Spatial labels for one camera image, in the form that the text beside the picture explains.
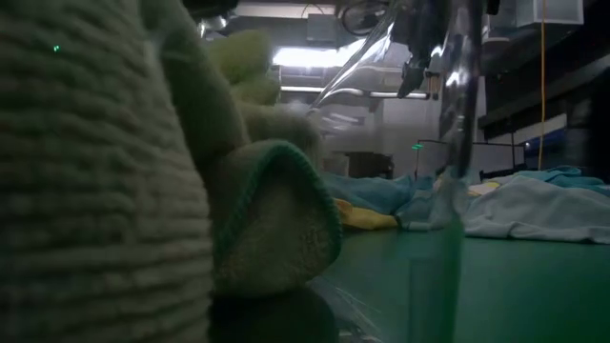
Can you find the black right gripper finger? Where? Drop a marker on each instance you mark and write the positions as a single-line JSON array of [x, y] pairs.
[[411, 78]]

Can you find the lime green microfiber towel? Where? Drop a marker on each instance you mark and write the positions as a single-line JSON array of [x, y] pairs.
[[281, 128], [243, 57]]

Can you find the light blue microfiber towel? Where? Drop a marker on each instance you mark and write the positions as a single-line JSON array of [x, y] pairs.
[[534, 209]]

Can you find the sage towel with green hem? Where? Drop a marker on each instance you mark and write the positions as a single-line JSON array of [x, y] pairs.
[[95, 190]]

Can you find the dark brown cabinet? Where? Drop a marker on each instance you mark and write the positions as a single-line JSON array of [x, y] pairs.
[[372, 166]]

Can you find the grey box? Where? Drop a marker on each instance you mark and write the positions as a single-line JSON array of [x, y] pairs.
[[321, 27]]

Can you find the bright ceiling light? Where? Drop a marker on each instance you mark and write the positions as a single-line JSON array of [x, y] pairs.
[[310, 57]]

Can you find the white ceiling box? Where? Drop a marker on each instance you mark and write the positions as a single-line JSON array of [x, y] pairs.
[[557, 12]]

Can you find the dark shelving unit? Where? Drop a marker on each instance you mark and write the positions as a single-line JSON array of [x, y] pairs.
[[572, 90]]

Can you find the thin black metal frame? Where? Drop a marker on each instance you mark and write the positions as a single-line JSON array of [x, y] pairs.
[[476, 143]]

